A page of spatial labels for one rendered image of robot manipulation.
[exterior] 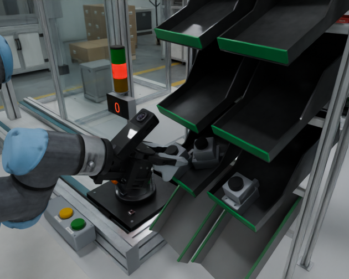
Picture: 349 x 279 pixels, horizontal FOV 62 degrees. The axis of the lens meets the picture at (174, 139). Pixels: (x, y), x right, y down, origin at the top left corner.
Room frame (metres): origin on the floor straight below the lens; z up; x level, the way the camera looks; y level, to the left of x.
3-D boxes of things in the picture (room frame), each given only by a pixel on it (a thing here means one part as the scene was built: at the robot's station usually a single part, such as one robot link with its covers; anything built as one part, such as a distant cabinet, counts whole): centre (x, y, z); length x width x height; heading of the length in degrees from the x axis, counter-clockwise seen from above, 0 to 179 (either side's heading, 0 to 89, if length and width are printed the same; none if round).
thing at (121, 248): (0.87, 0.44, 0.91); 0.89 x 0.06 x 0.11; 47
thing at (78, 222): (0.65, 0.29, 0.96); 0.04 x 0.04 x 0.02
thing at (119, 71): (1.01, 0.19, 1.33); 0.05 x 0.05 x 0.05
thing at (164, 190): (0.79, 0.13, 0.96); 0.24 x 0.24 x 0.02; 47
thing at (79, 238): (0.69, 0.34, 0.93); 0.21 x 0.07 x 0.06; 47
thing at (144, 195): (0.79, 0.13, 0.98); 0.14 x 0.14 x 0.02
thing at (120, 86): (1.01, 0.19, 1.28); 0.05 x 0.05 x 0.05
